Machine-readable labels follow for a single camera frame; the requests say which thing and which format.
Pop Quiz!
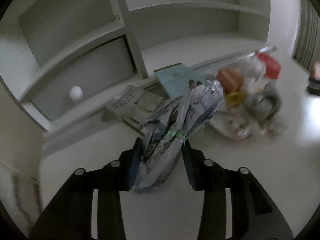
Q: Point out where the teal book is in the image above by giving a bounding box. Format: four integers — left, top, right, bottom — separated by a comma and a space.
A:
153, 62, 208, 99

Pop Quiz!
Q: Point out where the white drawer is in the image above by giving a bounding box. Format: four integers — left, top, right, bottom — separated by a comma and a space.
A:
31, 36, 137, 128

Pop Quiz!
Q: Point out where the grey plastic wrapper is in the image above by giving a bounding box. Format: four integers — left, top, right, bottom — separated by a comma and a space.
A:
134, 80, 224, 194

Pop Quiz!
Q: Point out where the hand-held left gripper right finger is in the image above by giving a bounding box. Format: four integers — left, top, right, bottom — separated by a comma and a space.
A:
181, 139, 294, 240

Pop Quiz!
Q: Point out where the crumpled clear plastic bag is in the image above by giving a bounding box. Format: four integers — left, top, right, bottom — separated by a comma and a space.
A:
246, 82, 283, 133

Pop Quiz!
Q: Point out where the clear jar with red lid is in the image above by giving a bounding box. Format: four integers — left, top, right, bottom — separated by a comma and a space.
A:
240, 51, 283, 80

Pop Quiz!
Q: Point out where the white round drawer knob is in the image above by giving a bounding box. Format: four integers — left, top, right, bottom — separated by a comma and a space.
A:
69, 85, 83, 101

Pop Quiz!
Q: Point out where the striped curtain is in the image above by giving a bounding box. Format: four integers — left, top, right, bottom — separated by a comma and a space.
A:
292, 0, 320, 70

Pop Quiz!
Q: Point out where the white oval paper dish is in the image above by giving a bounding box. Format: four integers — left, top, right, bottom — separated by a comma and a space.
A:
209, 109, 253, 140

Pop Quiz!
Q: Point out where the dark slipper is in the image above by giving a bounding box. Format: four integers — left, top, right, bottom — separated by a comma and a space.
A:
307, 76, 320, 95

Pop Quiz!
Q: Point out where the green white booklet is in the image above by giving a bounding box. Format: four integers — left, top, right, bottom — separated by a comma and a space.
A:
106, 84, 168, 135

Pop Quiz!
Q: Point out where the yellow plastic scoop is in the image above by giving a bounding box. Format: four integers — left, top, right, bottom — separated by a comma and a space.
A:
226, 92, 248, 108

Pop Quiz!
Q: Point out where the red yellow cardboard box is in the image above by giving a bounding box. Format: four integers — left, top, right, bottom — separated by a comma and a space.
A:
216, 68, 244, 93

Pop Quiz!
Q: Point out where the white shelf unit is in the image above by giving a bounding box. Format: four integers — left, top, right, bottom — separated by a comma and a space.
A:
0, 0, 272, 133

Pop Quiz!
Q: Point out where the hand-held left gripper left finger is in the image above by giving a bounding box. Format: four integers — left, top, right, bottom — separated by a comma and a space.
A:
29, 137, 143, 240

